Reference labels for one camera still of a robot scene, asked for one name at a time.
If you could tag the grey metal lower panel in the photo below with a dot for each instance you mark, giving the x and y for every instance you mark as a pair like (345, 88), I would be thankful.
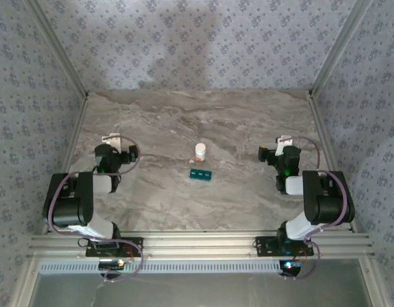
(197, 291)

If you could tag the aluminium frame leg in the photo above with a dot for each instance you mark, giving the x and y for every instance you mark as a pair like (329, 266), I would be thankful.
(24, 284)
(376, 284)

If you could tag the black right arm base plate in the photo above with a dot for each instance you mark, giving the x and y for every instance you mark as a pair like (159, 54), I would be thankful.
(264, 246)

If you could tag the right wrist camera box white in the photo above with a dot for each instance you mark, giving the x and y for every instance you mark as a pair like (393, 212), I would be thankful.
(282, 145)

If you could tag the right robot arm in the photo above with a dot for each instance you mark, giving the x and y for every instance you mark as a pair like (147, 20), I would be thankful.
(328, 198)

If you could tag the aluminium frame post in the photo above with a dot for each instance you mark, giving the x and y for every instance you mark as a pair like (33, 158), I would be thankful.
(56, 48)
(341, 48)

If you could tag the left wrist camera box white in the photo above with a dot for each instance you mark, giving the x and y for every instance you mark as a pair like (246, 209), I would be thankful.
(111, 140)

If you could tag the aluminium table side rail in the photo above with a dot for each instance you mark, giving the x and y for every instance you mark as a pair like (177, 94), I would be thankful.
(74, 137)
(321, 128)

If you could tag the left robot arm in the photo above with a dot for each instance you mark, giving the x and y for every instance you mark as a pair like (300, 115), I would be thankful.
(72, 204)

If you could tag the teal weekly pill organizer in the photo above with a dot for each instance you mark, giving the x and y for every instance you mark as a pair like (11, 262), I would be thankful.
(201, 175)

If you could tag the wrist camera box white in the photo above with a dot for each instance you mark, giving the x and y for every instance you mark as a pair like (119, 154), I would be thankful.
(282, 145)
(111, 140)

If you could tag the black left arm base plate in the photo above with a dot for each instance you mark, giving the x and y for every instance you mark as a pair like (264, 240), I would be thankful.
(133, 247)

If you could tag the white bottle cap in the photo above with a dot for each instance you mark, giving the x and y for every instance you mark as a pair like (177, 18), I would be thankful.
(200, 147)

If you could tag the aluminium mounting rail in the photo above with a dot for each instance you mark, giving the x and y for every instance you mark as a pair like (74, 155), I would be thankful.
(197, 244)

